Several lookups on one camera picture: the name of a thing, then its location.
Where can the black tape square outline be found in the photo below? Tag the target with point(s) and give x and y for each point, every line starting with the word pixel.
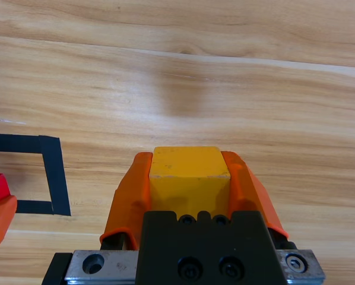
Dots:
pixel 51 166

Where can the yellow wooden cube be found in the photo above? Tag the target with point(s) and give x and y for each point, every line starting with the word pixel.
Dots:
pixel 189 178

